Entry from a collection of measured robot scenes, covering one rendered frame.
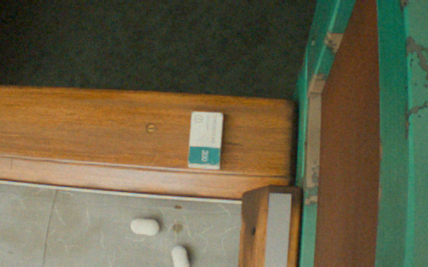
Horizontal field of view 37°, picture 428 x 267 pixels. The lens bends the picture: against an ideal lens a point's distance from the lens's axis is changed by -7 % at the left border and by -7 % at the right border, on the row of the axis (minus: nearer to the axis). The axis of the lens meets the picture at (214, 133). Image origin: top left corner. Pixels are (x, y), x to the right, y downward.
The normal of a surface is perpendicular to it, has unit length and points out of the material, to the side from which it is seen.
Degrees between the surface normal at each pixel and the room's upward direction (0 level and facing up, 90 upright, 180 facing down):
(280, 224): 0
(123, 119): 0
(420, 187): 0
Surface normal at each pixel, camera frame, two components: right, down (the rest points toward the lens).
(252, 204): -0.92, -0.15
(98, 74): -0.03, -0.26
